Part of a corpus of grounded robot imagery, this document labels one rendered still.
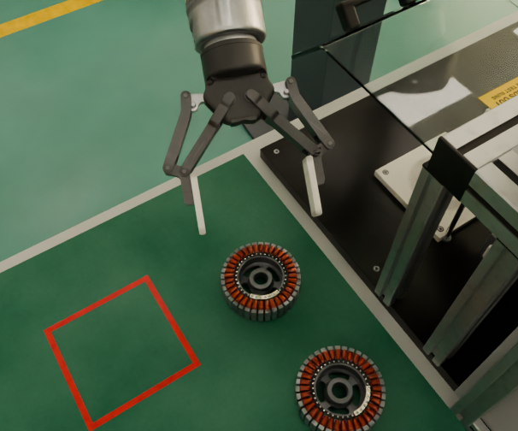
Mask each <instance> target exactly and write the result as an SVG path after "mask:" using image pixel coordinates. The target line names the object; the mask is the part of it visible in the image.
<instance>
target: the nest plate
mask: <svg viewBox="0 0 518 431"><path fill-rule="evenodd" d="M431 156H432V153H431V152H430V151H429V150H428V149H427V148H425V147H424V146H423V145H421V146H419V147H418V148H416V149H414V150H412V151H410V152H409V153H407V154H405V155H403V156H401V157H399V158H398V159H396V160H394V161H392V162H390V163H388V164H386V165H385V166H383V167H381V168H379V169H377V170H375V172H374V176H375V177H376V178H377V179H378V180H379V181H380V182H381V183H382V184H383V185H384V186H385V187H386V188H387V190H388V191H389V192H390V193H391V194H392V195H393V196H394V197H395V198H396V199H397V200H398V201H399V202H400V203H401V204H402V205H403V207H404V208H405V209H406V208H407V206H408V203H409V200H410V197H411V195H412V192H413V190H414V188H415V184H416V181H417V179H418V177H419V174H420V172H421V169H422V164H423V163H424V162H427V161H428V160H430V158H431ZM460 203H461V202H459V201H458V200H457V199H456V198H455V197H454V196H453V198H452V199H451V201H450V204H449V206H448V208H447V210H446V211H445V213H444V216H443V218H442V220H441V222H440V223H439V226H438V228H437V231H436V233H435V234H434V236H433V237H434V238H435V239H436V241H437V242H439V241H441V240H442V239H443V238H444V237H445V231H446V229H447V228H448V226H449V225H450V222H451V220H452V218H453V216H454V214H455V213H456V210H457V208H458V207H459V205H460ZM475 219H477V217H476V216H475V215H474V214H473V213H472V212H471V211H470V210H469V209H468V208H466V207H465V209H464V210H463V212H462V214H461V216H460V218H459V220H458V221H457V223H456V225H455V227H454V229H453V231H452V232H451V233H454V232H455V231H457V230H459V229H460V228H462V227H464V226H466V225H467V224H469V223H470V222H471V221H473V220H475Z"/></svg>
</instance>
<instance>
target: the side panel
mask: <svg viewBox="0 0 518 431"><path fill-rule="evenodd" d="M450 410H451V411H452V412H453V413H454V415H455V416H456V415H457V414H458V413H460V414H461V415H462V417H463V419H462V420H461V421H460V422H461V424H462V425H463V426H464V427H465V429H467V431H518V343H517V344H516V345H515V346H514V347H513V348H512V349H511V350H510V351H509V352H508V353H507V354H505V355H504V356H503V357H502V358H501V359H500V360H499V361H498V362H497V363H496V364H495V365H494V366H493V367H492V368H491V369H490V370H489V371H488V372H487V373H486V374H484V375H483V376H482V377H481V378H480V379H479V380H478V381H477V382H476V383H475V384H474V385H473V386H472V387H471V388H470V389H469V390H468V391H467V392H466V393H464V394H463V395H462V396H461V397H460V398H459V399H458V400H457V401H456V402H455V403H454V404H453V405H452V406H451V407H450Z"/></svg>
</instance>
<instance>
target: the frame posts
mask: <svg viewBox="0 0 518 431"><path fill-rule="evenodd" d="M429 161H430V160H428V161H427V162H424V163H423V164H422V169H421V172H420V174H419V177H418V179H417V181H416V184H415V188H414V190H413V192H412V195H411V197H410V200H409V203H408V206H407V208H406V210H405V212H404V215H403V219H402V221H401V223H400V226H399V229H398V230H397V234H396V237H395V239H394V241H393V244H392V246H391V250H390V252H389V255H388V257H387V259H386V263H385V266H384V268H383V270H382V272H381V275H380V278H379V281H378V283H377V286H376V288H375V292H376V293H377V294H378V296H380V295H382V294H384V295H385V297H384V299H383V302H384V303H385V304H386V306H390V305H392V304H394V302H395V300H396V298H397V299H398V300H399V299H401V298H403V297H404V295H405V293H406V292H407V290H408V288H409V284H410V282H411V281H412V279H413V277H414V275H415V272H416V270H417V269H418V267H419V265H420V263H421V260H422V258H423V257H424V255H425V253H426V251H427V248H428V246H429V245H430V243H431V241H432V239H433V236H434V234H435V233H436V231H437V228H438V226H439V223H440V222H441V220H442V218H443V216H444V213H445V211H446V210H447V208H448V206H449V204H450V201H451V199H452V198H453V195H452V194H451V193H450V192H449V191H448V190H447V189H446V188H445V187H444V186H443V185H442V184H441V183H440V182H439V181H438V180H437V179H436V178H435V177H434V176H433V175H432V174H430V173H429V172H428V171H427V165H428V163H429ZM517 279H518V257H517V256H516V255H515V254H514V253H513V252H512V251H511V250H510V249H509V248H508V247H507V246H506V245H504V244H503V243H502V242H501V241H500V240H499V239H498V238H496V240H495V241H494V243H493V244H492V246H491V248H490V249H489V251H488V252H487V253H486V255H485V256H484V258H483V259H482V261H481V262H480V264H479V266H478V267H477V268H476V270H475V271H474V272H473V274H472V275H471V277H470V278H469V280H468V282H467V283H466V285H465V286H464V288H463V289H462V290H461V292H460V293H459V295H458V296H457V298H456V300H455V301H454V303H453V304H452V305H451V307H450V308H449V309H448V311H447V312H446V314H445V315H444V317H443V319H442V320H441V322H440V323H439V325H438V326H437V327H436V329H435V330H434V332H433V334H432V335H431V337H430V338H429V340H428V341H427V342H426V344H425V345H424V346H423V350H424V352H425V353H426V354H427V355H428V354H430V353H431V352H432V353H433V354H434V356H435V357H434V358H433V362H434V363H435V364H436V365H437V366H439V365H441V364H442V363H444V362H445V360H446V359H447V358H448V359H450V358H451V357H453V356H454V355H455V354H456V353H457V351H458V350H459V349H460V348H461V346H462V345H463V344H464V343H465V341H466V340H467V339H468V338H469V336H470V335H471V334H472V333H473V332H474V330H475V329H476V328H477V327H478V326H479V325H480V324H481V323H482V321H483V320H484V319H485V318H486V316H487V315H488V314H489V313H490V311H491V310H492V309H493V308H494V306H495V305H496V304H497V303H498V301H499V300H500V299H501V298H502V297H503V295H504V294H505V293H506V292H507V291H508V290H509V289H510V287H511V286H512V285H513V284H514V283H515V281H516V280H517Z"/></svg>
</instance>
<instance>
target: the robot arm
mask: <svg viewBox="0 0 518 431"><path fill-rule="evenodd" d="M185 5H186V14H187V17H188V21H189V26H190V30H191V32H192V37H193V39H194V45H195V51H196V52H197V53H199V54H201V56H200V57H201V62H202V68H203V77H204V83H205V91H204V93H189V92H188V91H182V92H181V94H180V104H181V111H180V116H179V119H178V121H177V124H176V127H175V129H174V134H173V137H172V139H171V142H170V145H169V147H168V153H167V155H166V158H165V161H164V164H163V166H162V169H163V172H164V174H165V175H167V176H173V177H177V178H179V179H180V182H181V187H182V192H183V198H184V202H185V204H186V206H189V205H194V204H195V209H196V214H197V224H198V230H199V234H201V235H205V234H206V230H205V225H204V219H203V210H202V205H201V198H200V193H199V188H198V183H197V174H196V173H194V174H192V172H193V170H194V168H195V167H196V166H197V164H198V162H199V161H200V159H201V157H202V156H203V154H204V152H205V151H206V150H207V148H208V147H209V144H210V143H211V141H212V139H213V138H214V136H215V135H216V134H217V132H218V131H219V129H220V128H221V126H222V124H223V123H224V124H225V125H228V126H230V127H236V126H238V125H241V124H255V123H256V122H257V121H259V120H261V119H262V120H263V121H264V122H266V123H267V124H268V125H269V126H271V127H272V128H274V129H275V130H276V131H277V132H278V133H280V134H281V135H282V136H283V137H284V138H285V139H287V140H288V141H289V142H290V143H291V144H293V145H294V146H295V147H296V148H297V149H299V150H300V151H301V152H302V153H303V154H304V155H305V156H306V157H305V158H304V159H303V171H304V176H305V181H306V186H307V191H308V196H309V205H310V210H311V215H312V216H313V217H315V216H320V215H321V214H322V209H321V201H320V195H319V191H318V185H322V184H324V181H325V176H324V171H323V166H322V161H321V156H322V155H323V154H325V153H327V152H329V151H330V150H331V149H332V148H333V147H334V145H335V143H334V140H333V139H332V137H331V136H330V135H329V133H328V132H327V130H326V129H325V128H324V127H323V126H322V124H321V122H320V121H319V120H318V118H317V117H316V116H315V114H314V112H313V111H312V110H311V108H310V107H309V106H308V105H307V103H306V102H305V101H304V99H303V97H302V96H301V95H300V93H299V90H298V87H297V82H296V80H295V78H294V77H291V76H289V77H287V79H286V80H285V81H281V82H278V83H274V84H272V83H271V81H270V80H269V78H268V73H267V68H266V63H265V57H264V53H263V48H262V43H263V42H264V40H265V38H266V36H267V33H266V27H265V23H264V18H263V12H262V0H185ZM274 94H278V95H280V97H281V98H282V99H283V100H287V102H288V104H289V105H290V107H291V109H292V110H293V112H294V113H295V114H296V116H297V118H298V119H299V120H300V121H301V122H302V123H303V125H304V127H305V128H306V129H307V131H308V132H309V134H310V135H311V137H312V138H313V139H314V141H315V142H316V143H317V144H318V145H316V144H315V143H314V142H312V141H311V140H310V139H309V138H308V137H306V136H305V135H304V134H303V133H302V132H300V131H299V130H298V129H297V128H296V127H294V126H293V125H292V124H291V123H290V122H289V121H288V120H287V119H286V118H285V117H284V116H282V115H281V114H280V113H279V111H278V110H277V109H276V108H275V107H274V106H273V105H271V104H270V101H271V99H272V97H273V95H274ZM202 103H204V104H205V106H206V107H207V108H208V109H209V110H210V111H211V112H212V113H213V114H212V116H211V118H210V119H209V122H208V124H207V126H206V127H205V128H204V130H203V132H202V133H201V135H200V137H199V138H198V140H197V142H196V143H195V144H194V146H193V148H192V149H191V151H190V153H189V155H188V156H187V158H186V159H185V161H184V162H183V164H182V165H181V166H180V165H177V162H178V160H179V157H180V152H181V149H182V146H183V144H184V141H185V136H186V134H187V131H188V128H189V126H190V123H191V113H195V112H197V111H198V107H199V105H200V104H202Z"/></svg>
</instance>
